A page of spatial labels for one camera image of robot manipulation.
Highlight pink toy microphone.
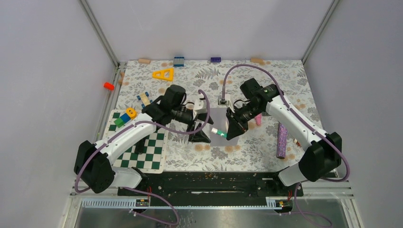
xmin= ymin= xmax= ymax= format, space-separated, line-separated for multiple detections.
xmin=254 ymin=114 xmax=262 ymax=126

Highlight yellow triangle toy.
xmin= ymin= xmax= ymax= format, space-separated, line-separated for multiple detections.
xmin=152 ymin=68 xmax=174 ymax=82

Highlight blue building brick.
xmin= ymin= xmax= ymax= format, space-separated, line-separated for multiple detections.
xmin=173 ymin=57 xmax=185 ymax=67

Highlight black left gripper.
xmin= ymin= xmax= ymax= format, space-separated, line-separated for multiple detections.
xmin=172 ymin=105 xmax=214 ymax=143

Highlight green white chessboard mat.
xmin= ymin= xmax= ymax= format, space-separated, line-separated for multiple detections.
xmin=113 ymin=129 xmax=168 ymax=174

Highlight orange plastic cap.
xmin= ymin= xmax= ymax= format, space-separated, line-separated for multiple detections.
xmin=103 ymin=82 xmax=115 ymax=91

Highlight white slotted cable duct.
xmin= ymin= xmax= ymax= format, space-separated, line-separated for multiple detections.
xmin=81 ymin=196 xmax=292 ymax=210

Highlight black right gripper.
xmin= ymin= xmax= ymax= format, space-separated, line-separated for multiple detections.
xmin=226 ymin=102 xmax=263 ymax=141

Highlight dark purple building brick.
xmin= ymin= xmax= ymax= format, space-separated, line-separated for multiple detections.
xmin=210 ymin=57 xmax=221 ymax=63

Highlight black rectangular bar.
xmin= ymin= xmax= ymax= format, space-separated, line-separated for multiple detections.
xmin=134 ymin=137 xmax=147 ymax=155

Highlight floral patterned table mat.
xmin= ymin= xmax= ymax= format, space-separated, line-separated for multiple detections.
xmin=116 ymin=60 xmax=321 ymax=172

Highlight wooden cylinder block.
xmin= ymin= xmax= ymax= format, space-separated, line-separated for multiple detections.
xmin=250 ymin=58 xmax=266 ymax=66
xmin=138 ymin=58 xmax=151 ymax=65

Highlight wooden toy car blue wheels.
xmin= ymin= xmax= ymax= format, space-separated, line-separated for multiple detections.
xmin=136 ymin=92 xmax=153 ymax=109

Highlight small glue stick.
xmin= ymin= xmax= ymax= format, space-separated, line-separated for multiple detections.
xmin=211 ymin=127 xmax=227 ymax=139

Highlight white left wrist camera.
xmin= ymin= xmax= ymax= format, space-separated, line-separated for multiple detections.
xmin=193 ymin=98 xmax=207 ymax=114

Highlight left wooden cylinder block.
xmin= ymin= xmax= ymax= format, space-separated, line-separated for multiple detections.
xmin=138 ymin=58 xmax=151 ymax=65

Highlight purple glitter microphone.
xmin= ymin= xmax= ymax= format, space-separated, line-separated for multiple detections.
xmin=276 ymin=123 xmax=288 ymax=159

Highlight right wooden cylinder block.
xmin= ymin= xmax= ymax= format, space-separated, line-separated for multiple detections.
xmin=250 ymin=58 xmax=266 ymax=66

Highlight small coloured block toy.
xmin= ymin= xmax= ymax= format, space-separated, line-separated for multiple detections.
xmin=114 ymin=107 xmax=137 ymax=128

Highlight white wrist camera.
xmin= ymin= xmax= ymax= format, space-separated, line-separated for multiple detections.
xmin=193 ymin=98 xmax=207 ymax=114
xmin=218 ymin=95 xmax=234 ymax=111

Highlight grey paper envelope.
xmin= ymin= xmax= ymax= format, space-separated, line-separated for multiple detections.
xmin=209 ymin=107 xmax=239 ymax=147

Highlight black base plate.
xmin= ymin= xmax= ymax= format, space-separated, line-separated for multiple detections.
xmin=137 ymin=171 xmax=304 ymax=207

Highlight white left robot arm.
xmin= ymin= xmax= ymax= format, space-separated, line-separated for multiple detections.
xmin=74 ymin=85 xmax=210 ymax=195

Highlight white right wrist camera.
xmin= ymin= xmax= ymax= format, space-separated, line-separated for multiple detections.
xmin=218 ymin=95 xmax=234 ymax=111

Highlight colourful stacked brick toy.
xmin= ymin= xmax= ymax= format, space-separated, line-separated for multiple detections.
xmin=293 ymin=139 xmax=301 ymax=147

